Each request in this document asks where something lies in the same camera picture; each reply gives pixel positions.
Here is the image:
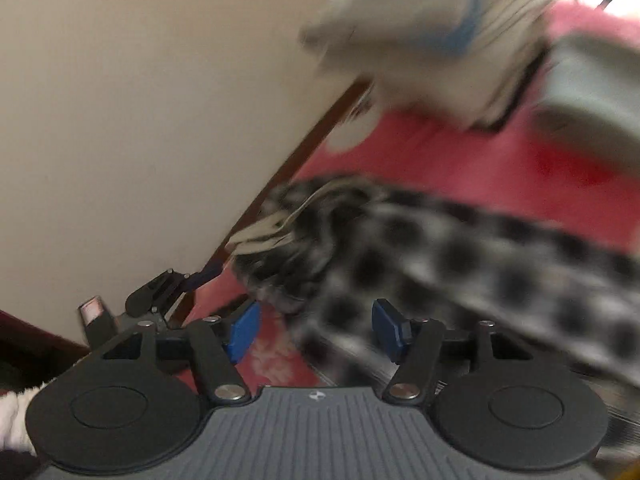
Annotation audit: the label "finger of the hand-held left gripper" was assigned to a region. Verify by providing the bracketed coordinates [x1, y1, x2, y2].
[125, 259, 229, 318]

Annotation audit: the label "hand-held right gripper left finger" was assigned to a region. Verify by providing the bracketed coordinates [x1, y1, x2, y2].
[101, 300, 262, 404]

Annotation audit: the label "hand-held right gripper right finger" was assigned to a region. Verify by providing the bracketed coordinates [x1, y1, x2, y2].
[372, 298, 533, 404]

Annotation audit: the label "black white plaid pants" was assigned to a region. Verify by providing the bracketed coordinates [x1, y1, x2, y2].
[226, 174, 640, 391]

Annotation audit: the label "stack of folded light clothes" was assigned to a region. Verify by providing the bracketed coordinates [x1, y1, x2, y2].
[299, 0, 558, 133]

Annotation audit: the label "pink floral blanket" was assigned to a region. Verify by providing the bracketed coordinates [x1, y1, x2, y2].
[180, 0, 640, 480]

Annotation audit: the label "grey folded cloth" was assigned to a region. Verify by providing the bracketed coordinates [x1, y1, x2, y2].
[531, 34, 640, 163]

